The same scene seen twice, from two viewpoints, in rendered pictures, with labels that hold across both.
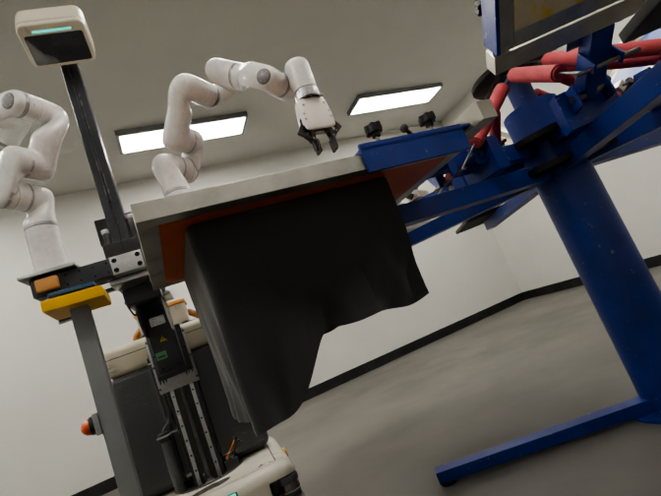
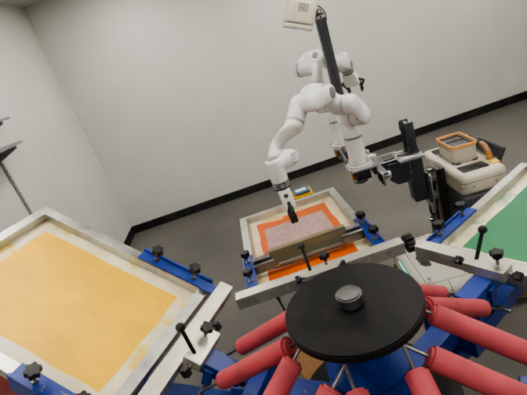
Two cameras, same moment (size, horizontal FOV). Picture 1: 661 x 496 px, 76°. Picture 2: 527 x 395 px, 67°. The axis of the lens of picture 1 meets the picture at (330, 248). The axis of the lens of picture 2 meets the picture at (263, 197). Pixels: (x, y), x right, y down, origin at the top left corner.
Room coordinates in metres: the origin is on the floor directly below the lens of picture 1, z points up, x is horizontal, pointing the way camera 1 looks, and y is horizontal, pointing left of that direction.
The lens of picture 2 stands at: (1.76, -1.61, 1.91)
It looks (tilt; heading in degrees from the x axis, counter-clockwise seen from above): 21 degrees down; 114
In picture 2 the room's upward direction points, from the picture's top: 19 degrees counter-clockwise
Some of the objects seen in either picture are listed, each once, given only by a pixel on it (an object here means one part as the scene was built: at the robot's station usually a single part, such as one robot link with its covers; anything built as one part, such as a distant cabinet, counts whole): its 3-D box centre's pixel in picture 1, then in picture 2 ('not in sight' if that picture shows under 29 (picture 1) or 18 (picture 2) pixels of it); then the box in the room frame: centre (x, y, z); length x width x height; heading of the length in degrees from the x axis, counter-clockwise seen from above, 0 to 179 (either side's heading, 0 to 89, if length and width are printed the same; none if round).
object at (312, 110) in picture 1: (314, 114); (285, 195); (1.18, -0.10, 1.26); 0.10 x 0.08 x 0.11; 115
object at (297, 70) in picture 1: (292, 85); (283, 164); (1.21, -0.08, 1.39); 0.15 x 0.10 x 0.11; 65
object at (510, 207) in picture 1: (510, 204); not in sight; (2.23, -0.97, 0.91); 1.34 x 0.41 x 0.08; 174
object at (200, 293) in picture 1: (217, 337); not in sight; (1.01, 0.33, 0.74); 0.45 x 0.03 x 0.43; 24
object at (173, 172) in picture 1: (173, 175); (350, 122); (1.44, 0.43, 1.37); 0.13 x 0.10 x 0.16; 155
